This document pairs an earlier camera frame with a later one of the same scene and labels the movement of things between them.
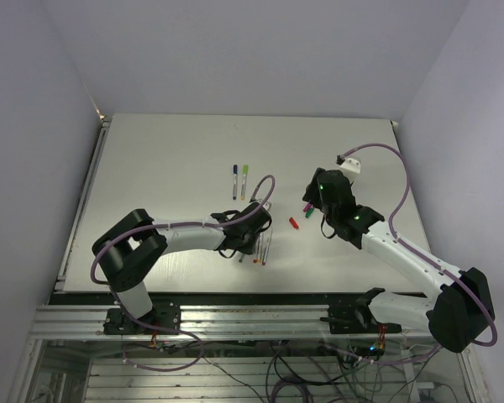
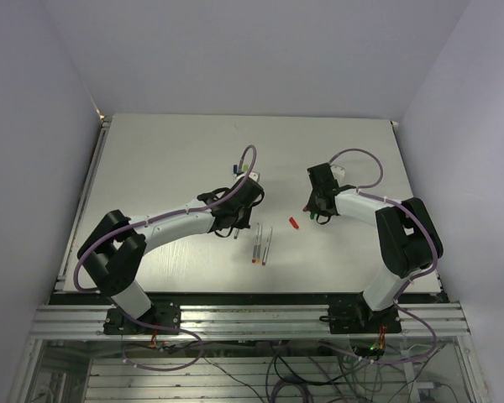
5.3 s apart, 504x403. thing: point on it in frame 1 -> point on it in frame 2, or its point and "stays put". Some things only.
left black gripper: [249, 248] -> [244, 221]
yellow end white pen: [259, 250] stays put
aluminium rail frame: [215, 323] stays put
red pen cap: [293, 222] stays put
